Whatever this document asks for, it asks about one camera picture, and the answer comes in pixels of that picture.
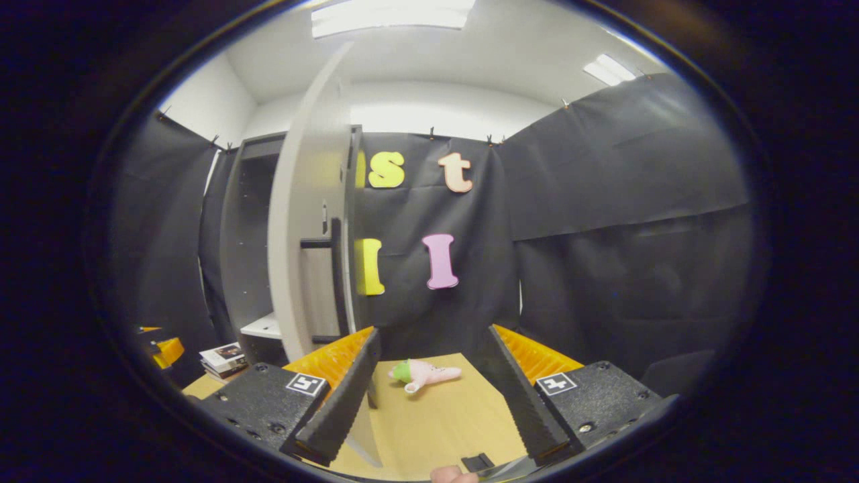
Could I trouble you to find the pink and green plush toy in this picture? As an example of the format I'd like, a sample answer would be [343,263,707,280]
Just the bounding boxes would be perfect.
[388,359,463,394]

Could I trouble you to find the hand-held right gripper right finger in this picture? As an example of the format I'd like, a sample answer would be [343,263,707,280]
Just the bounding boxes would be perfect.
[485,324,665,468]

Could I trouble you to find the white book with dark photo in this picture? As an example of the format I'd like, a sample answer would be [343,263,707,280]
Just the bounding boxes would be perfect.
[199,342,246,372]

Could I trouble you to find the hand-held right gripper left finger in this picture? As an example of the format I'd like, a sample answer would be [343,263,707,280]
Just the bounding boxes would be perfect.
[198,326,382,468]

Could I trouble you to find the small ceiling light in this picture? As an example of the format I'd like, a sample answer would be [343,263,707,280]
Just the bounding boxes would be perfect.
[583,54,637,87]

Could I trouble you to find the black backdrop cloth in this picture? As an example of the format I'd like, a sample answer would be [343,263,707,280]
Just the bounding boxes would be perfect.
[111,72,756,403]

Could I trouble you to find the long ceiling light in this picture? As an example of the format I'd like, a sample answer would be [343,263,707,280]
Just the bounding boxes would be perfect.
[311,0,476,39]

